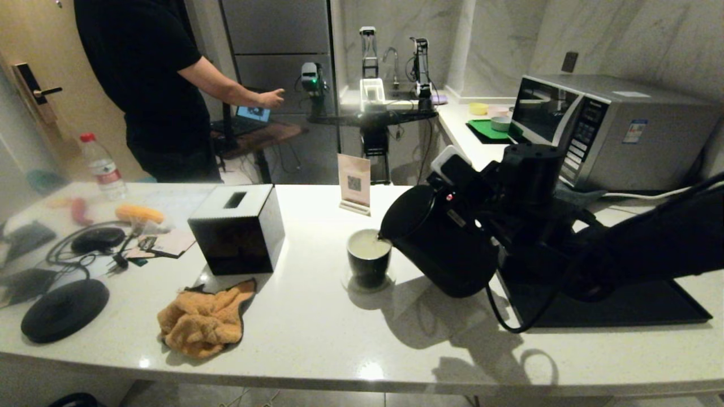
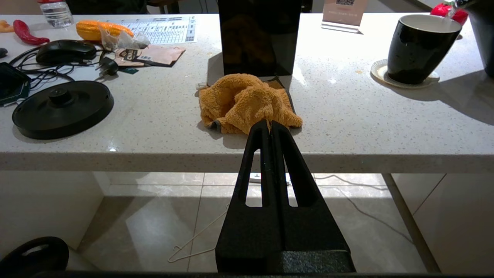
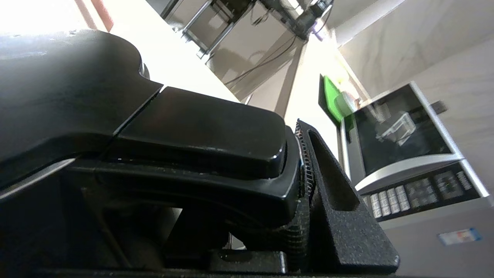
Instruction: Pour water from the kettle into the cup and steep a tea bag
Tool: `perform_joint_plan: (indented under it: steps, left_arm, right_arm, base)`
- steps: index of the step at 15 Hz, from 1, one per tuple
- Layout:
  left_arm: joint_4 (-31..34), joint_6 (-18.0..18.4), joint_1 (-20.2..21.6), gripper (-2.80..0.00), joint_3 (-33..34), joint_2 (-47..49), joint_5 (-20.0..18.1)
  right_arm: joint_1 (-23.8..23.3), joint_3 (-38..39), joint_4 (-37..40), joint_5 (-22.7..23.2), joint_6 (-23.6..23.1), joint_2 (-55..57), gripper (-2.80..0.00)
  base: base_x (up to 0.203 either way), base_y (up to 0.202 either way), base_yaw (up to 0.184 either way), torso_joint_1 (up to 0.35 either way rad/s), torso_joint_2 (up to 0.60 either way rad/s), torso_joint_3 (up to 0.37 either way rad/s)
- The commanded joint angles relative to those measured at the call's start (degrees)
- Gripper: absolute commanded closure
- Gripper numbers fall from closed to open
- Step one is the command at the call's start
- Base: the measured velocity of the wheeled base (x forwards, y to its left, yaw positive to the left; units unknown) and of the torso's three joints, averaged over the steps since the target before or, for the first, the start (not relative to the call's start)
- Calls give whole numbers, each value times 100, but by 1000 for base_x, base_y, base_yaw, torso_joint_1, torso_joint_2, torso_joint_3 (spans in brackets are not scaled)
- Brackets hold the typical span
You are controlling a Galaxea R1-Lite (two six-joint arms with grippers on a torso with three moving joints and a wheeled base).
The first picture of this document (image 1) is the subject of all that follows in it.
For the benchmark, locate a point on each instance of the teal stool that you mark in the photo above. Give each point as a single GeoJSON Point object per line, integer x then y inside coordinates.
{"type": "Point", "coordinates": [48, 181]}

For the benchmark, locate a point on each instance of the brown paper packet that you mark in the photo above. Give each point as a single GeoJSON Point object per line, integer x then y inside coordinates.
{"type": "Point", "coordinates": [169, 244]}

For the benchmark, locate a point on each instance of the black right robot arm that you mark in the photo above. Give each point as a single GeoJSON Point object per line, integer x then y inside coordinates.
{"type": "Point", "coordinates": [650, 243]}

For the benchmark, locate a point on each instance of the person in black shirt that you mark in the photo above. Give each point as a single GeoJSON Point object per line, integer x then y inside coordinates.
{"type": "Point", "coordinates": [147, 68]}

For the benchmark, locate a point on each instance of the black computer mouse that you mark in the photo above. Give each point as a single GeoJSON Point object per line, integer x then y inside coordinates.
{"type": "Point", "coordinates": [99, 241]}

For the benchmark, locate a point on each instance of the round black kettle base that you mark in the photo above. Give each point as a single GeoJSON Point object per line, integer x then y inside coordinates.
{"type": "Point", "coordinates": [65, 311]}

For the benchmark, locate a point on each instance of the pink bowl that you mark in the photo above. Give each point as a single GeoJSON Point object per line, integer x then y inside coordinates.
{"type": "Point", "coordinates": [499, 111]}

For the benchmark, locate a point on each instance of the silver microwave oven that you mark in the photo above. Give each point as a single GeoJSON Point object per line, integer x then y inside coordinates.
{"type": "Point", "coordinates": [622, 135]}

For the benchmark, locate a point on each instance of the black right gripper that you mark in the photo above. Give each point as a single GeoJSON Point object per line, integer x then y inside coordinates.
{"type": "Point", "coordinates": [486, 198]}

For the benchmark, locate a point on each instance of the black pouch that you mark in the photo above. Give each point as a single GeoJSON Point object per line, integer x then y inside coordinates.
{"type": "Point", "coordinates": [31, 240]}

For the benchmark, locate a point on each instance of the clear plastic wrapper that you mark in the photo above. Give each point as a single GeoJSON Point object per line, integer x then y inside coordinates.
{"type": "Point", "coordinates": [151, 228]}

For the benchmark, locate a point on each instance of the black electric kettle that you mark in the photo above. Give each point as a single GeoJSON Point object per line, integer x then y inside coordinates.
{"type": "Point", "coordinates": [447, 260]}

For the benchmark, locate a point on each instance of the dark wall socket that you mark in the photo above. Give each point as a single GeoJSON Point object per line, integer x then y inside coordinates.
{"type": "Point", "coordinates": [568, 63]}

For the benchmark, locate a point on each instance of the yellow toy corn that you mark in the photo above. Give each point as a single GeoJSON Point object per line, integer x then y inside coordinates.
{"type": "Point", "coordinates": [139, 215]}

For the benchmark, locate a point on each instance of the clear plastic water bottle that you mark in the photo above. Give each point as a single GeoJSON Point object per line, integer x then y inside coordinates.
{"type": "Point", "coordinates": [104, 172]}

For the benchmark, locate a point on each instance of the grey-green bowl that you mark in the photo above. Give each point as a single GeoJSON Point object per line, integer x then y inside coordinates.
{"type": "Point", "coordinates": [500, 124]}

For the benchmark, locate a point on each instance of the chrome kitchen faucet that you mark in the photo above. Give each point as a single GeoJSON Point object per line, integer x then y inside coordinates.
{"type": "Point", "coordinates": [394, 61]}

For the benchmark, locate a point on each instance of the grey cloth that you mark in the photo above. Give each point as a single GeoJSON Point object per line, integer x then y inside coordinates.
{"type": "Point", "coordinates": [588, 198]}

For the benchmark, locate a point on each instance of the black ceramic cup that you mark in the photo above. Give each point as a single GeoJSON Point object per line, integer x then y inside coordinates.
{"type": "Point", "coordinates": [367, 271]}

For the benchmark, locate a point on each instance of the black teleoperation stand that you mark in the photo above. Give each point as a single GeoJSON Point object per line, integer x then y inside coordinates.
{"type": "Point", "coordinates": [373, 118]}

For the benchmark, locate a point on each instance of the QR code sign stand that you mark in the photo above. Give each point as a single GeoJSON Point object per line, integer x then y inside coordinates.
{"type": "Point", "coordinates": [354, 181]}

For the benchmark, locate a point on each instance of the black serving tray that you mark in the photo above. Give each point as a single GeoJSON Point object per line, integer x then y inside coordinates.
{"type": "Point", "coordinates": [622, 308]}

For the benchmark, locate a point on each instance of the black power plug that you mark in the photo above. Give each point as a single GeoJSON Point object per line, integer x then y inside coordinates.
{"type": "Point", "coordinates": [120, 261]}

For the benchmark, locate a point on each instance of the silver refrigerator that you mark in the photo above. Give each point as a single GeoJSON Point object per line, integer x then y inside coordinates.
{"type": "Point", "coordinates": [277, 34]}

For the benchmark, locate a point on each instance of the orange fluffy cloth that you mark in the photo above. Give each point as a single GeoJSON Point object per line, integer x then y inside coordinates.
{"type": "Point", "coordinates": [203, 322]}

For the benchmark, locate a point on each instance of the round black base part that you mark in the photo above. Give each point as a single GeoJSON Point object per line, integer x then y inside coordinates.
{"type": "Point", "coordinates": [73, 401]}

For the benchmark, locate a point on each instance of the black tissue box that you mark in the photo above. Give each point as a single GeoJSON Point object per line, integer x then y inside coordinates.
{"type": "Point", "coordinates": [237, 249]}

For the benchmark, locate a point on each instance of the yellow bowl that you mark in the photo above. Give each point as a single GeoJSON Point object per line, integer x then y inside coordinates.
{"type": "Point", "coordinates": [478, 109]}

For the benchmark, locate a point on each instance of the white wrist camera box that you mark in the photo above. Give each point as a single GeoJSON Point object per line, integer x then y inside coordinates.
{"type": "Point", "coordinates": [449, 161]}

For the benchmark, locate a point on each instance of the red toy chili pepper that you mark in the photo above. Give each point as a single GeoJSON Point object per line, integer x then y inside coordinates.
{"type": "Point", "coordinates": [80, 212]}

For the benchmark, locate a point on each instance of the dark flat device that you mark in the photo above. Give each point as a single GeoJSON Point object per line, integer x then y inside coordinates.
{"type": "Point", "coordinates": [25, 285]}

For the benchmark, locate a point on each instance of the brown wooden side table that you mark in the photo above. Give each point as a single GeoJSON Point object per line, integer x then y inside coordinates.
{"type": "Point", "coordinates": [271, 135]}

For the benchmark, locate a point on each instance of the open laptop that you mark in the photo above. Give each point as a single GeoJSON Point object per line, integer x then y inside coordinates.
{"type": "Point", "coordinates": [253, 113]}

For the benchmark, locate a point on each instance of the green cutting board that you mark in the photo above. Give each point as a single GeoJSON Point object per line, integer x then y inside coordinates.
{"type": "Point", "coordinates": [482, 130]}

